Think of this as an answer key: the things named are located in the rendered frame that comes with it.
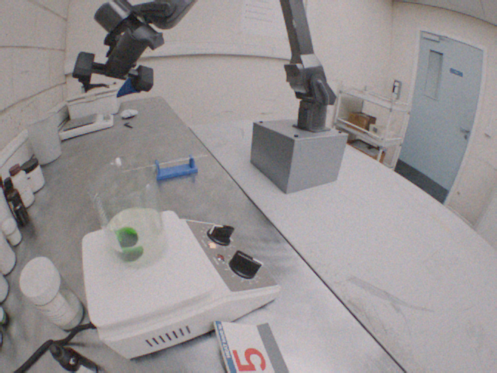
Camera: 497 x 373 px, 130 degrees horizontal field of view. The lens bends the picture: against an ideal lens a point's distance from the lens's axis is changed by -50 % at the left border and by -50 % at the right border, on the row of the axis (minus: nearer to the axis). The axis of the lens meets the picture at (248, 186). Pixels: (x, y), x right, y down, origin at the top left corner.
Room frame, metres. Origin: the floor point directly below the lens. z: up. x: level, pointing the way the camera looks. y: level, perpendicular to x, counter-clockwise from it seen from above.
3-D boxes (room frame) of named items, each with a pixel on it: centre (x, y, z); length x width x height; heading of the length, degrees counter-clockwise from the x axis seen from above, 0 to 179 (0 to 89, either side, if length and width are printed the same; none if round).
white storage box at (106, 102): (1.09, 0.90, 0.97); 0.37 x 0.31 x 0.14; 28
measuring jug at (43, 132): (0.49, 0.70, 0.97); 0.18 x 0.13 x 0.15; 65
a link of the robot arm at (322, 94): (0.49, -0.12, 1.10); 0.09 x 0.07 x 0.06; 19
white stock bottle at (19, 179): (0.25, 0.54, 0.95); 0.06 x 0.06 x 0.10
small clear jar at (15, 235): (0.14, 0.45, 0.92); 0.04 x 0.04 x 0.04
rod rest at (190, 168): (0.44, 0.17, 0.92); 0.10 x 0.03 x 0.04; 120
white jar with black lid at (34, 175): (0.32, 0.57, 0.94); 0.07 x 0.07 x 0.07
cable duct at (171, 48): (1.59, 0.39, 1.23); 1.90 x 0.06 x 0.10; 120
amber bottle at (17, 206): (0.19, 0.47, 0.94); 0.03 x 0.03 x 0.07
